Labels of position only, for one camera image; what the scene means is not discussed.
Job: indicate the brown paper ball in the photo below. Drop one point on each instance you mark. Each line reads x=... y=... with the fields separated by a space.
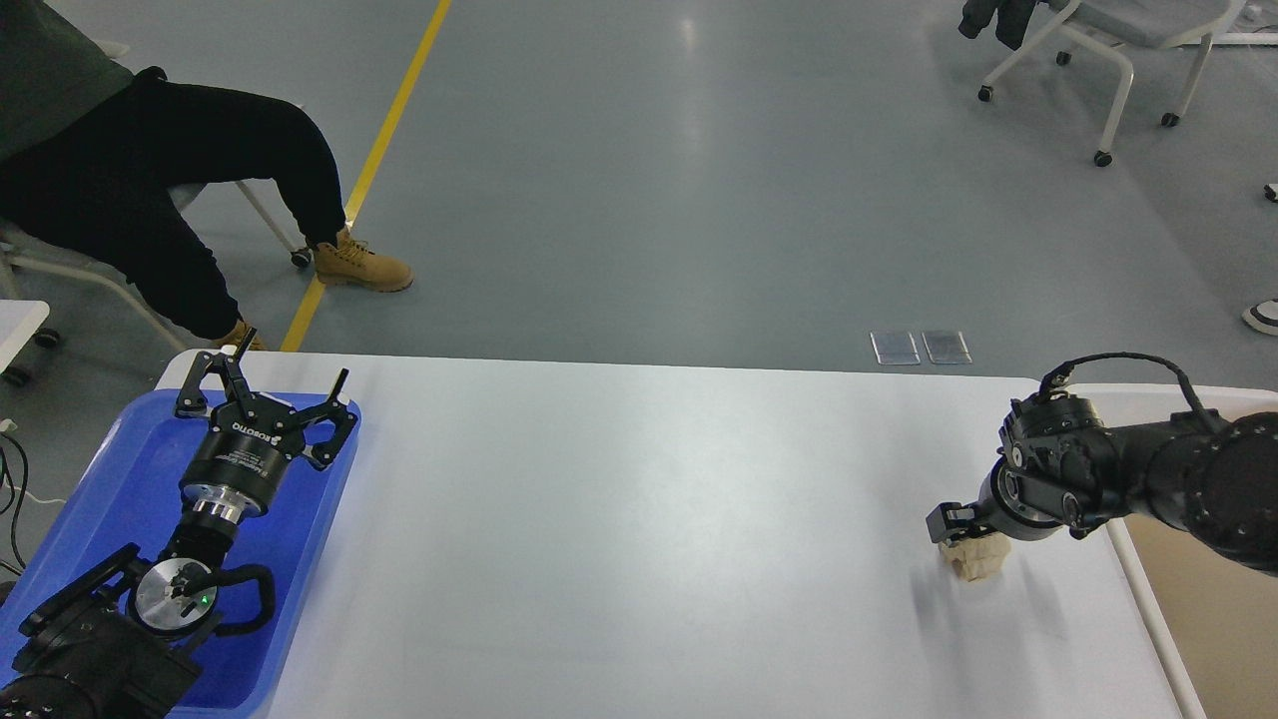
x=976 y=559

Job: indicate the seated person in black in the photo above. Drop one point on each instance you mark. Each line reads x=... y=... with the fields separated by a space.
x=91 y=150

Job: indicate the tan boot on floor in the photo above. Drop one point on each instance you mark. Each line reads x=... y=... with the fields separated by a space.
x=346 y=260

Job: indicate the floor socket cover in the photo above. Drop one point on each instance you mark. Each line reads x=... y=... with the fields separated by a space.
x=895 y=348
x=946 y=347

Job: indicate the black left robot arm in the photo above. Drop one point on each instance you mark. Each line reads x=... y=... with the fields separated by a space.
x=174 y=580

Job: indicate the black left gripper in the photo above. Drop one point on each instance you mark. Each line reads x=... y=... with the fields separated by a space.
x=250 y=444

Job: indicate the white office chair right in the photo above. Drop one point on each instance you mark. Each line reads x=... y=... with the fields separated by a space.
x=1104 y=26

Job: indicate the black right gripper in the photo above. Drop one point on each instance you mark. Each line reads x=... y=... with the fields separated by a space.
x=995 y=511

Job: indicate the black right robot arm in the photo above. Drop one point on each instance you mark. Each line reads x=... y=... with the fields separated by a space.
x=1060 y=466

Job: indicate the left floor socket cover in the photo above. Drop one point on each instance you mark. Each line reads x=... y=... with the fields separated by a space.
x=895 y=348

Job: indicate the tan boot behind table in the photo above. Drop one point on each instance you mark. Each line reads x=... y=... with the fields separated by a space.
x=238 y=335

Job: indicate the blue plastic tray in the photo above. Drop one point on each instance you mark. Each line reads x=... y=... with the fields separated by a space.
x=130 y=494

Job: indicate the white sneaker at edge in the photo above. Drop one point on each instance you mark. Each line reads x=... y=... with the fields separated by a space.
x=1262 y=317

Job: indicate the dark jacket on chair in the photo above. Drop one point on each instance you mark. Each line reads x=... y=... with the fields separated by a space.
x=1011 y=18

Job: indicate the white side table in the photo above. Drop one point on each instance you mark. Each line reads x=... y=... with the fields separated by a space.
x=19 y=322

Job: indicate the right floor socket cover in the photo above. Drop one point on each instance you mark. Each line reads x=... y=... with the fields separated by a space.
x=946 y=347

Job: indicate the white plastic bin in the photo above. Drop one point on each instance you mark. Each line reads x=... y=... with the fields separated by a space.
x=1222 y=617

